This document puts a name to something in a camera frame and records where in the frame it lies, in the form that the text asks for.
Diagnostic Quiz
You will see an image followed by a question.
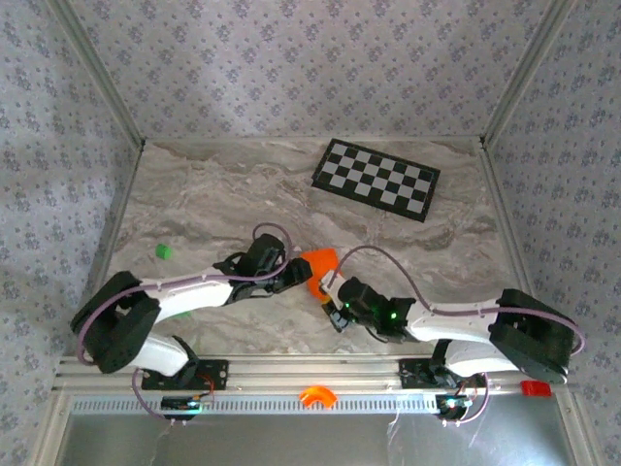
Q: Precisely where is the aluminium frame post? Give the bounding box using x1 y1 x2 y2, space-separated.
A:
479 0 578 148
50 0 147 148

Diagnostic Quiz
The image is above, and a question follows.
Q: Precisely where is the orange paper sheet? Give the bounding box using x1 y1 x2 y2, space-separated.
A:
299 247 342 312

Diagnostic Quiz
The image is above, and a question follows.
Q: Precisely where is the floral patterned cloth panel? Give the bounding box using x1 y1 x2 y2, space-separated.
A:
0 0 142 466
62 0 564 142
484 0 621 466

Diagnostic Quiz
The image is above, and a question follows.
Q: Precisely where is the black white checkerboard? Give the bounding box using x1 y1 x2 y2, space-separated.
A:
310 138 441 224

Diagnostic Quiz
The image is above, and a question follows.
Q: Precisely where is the silver metal sheet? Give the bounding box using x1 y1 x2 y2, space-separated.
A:
57 412 578 466

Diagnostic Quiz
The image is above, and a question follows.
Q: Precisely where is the aluminium table side rail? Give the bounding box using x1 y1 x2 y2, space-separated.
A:
477 138 554 353
72 139 147 358

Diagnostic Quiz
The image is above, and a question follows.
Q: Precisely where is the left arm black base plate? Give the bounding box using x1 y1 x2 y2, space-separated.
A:
141 358 229 391

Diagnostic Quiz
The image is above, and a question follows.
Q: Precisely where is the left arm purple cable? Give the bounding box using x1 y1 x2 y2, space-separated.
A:
77 221 294 428

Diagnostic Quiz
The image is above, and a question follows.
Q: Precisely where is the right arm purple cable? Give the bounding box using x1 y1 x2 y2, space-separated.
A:
333 245 587 428

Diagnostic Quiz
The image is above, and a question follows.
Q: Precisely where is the wide aluminium mounting rail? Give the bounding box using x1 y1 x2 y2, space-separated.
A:
51 354 578 392

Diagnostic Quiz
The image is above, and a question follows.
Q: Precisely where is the red plastic block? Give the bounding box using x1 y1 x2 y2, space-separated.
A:
520 380 553 398

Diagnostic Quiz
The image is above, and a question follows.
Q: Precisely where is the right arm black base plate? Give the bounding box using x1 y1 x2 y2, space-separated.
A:
398 357 488 389

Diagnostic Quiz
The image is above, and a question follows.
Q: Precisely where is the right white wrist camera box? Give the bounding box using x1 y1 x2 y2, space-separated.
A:
319 270 347 296

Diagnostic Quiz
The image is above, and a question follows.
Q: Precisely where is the slotted grey cable duct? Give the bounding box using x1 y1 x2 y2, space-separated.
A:
70 393 564 415

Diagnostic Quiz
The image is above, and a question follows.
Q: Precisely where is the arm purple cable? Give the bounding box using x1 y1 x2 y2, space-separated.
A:
77 221 294 428
333 245 587 428

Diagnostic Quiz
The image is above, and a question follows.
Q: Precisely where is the orange curved plastic piece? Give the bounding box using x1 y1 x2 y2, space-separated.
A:
298 384 338 409

